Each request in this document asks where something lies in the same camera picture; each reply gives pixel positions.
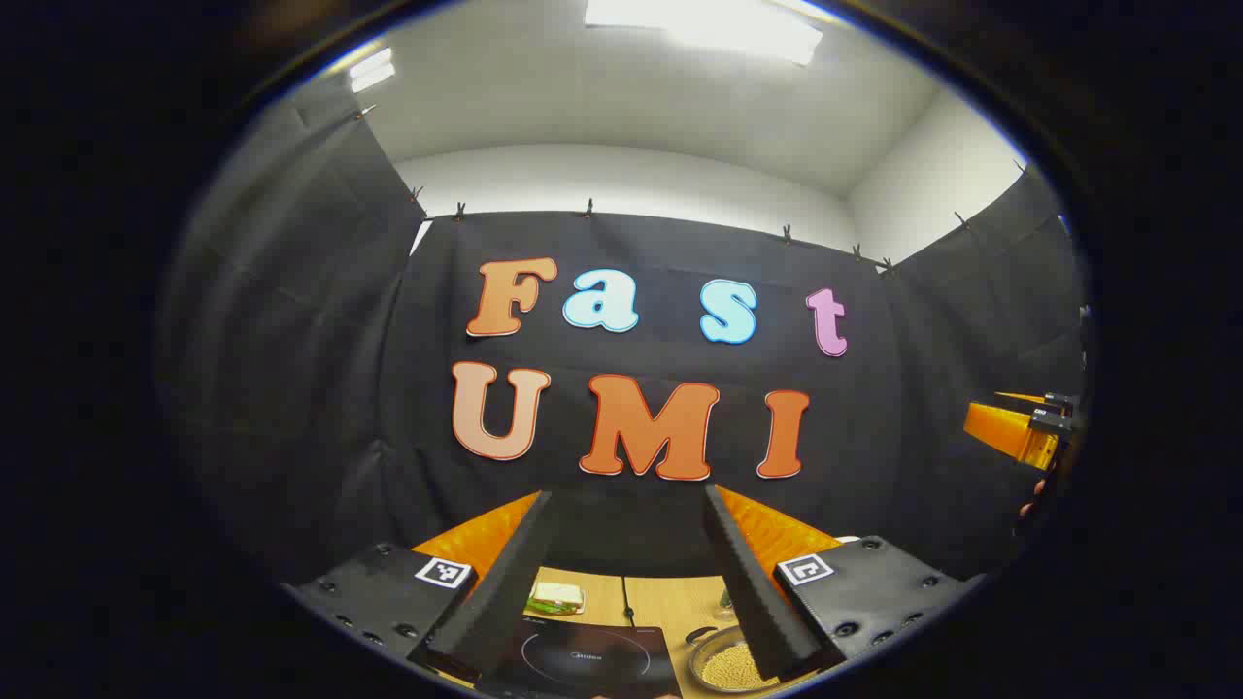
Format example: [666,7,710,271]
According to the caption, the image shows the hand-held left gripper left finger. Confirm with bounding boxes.
[282,490,555,685]

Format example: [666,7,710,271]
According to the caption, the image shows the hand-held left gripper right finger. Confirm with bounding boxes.
[704,484,984,682]

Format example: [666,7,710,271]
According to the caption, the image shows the steel pot with soybeans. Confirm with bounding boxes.
[685,624,784,695]

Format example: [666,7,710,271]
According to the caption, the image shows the black induction cooktop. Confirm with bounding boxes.
[476,616,683,699]

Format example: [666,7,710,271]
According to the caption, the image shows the sandwich on white plate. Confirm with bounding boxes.
[529,581,586,616]

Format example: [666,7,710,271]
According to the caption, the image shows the black backdrop cloth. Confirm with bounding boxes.
[160,73,1089,585]

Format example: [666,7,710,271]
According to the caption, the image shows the large ceiling light panel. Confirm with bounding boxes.
[583,0,824,67]

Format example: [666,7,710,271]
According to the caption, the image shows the small ceiling light panel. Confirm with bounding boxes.
[348,47,397,94]

